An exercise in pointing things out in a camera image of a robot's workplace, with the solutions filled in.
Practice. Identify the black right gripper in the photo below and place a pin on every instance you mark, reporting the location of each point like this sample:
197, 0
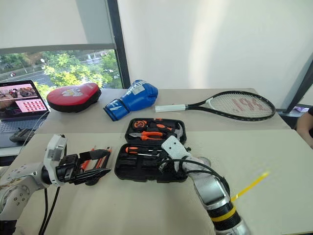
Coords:
171, 167

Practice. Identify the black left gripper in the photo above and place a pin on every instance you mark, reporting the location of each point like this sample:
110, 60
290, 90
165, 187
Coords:
67, 169

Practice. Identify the black pouch with orange tab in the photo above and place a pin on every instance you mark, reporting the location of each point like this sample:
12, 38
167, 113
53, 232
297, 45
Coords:
137, 169

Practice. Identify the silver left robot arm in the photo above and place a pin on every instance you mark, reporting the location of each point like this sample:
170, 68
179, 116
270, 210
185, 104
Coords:
14, 193

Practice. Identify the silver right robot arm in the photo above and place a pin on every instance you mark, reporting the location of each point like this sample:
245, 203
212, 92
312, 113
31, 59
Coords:
210, 188

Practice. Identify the silver headed hammer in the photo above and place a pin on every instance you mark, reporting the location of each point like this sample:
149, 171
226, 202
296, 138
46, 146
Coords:
178, 131

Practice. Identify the orange black tape measure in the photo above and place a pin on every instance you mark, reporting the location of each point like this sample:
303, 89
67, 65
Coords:
140, 124

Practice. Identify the black tennis racket white grip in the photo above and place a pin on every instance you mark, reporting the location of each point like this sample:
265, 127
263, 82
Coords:
171, 108

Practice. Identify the red boxing focus pad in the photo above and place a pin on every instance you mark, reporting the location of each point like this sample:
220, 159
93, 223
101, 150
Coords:
73, 96

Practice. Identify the blue boxing glove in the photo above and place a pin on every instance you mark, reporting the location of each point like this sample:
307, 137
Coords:
137, 100

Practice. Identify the black handheld controller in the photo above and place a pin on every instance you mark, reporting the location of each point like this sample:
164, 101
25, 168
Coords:
22, 135

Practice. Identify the open laptop computer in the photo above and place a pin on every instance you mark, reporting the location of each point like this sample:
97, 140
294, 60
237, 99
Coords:
14, 127

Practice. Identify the seated person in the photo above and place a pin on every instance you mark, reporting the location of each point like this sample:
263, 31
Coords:
305, 127

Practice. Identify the purple object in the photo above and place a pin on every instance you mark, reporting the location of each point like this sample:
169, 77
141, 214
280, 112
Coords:
300, 109

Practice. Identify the white roller blind grey bar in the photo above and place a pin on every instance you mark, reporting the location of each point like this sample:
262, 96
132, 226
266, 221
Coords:
44, 22

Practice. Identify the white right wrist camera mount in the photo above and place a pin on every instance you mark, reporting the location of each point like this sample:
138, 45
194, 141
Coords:
174, 147

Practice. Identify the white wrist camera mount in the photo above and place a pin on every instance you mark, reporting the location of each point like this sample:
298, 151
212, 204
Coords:
55, 147
174, 147

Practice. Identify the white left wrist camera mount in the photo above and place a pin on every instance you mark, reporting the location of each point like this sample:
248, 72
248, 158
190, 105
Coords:
55, 147

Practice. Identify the black vertical window frame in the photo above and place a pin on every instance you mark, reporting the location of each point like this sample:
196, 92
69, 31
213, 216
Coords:
121, 49

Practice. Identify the grey slanted frame post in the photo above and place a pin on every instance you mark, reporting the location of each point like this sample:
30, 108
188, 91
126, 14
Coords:
302, 80

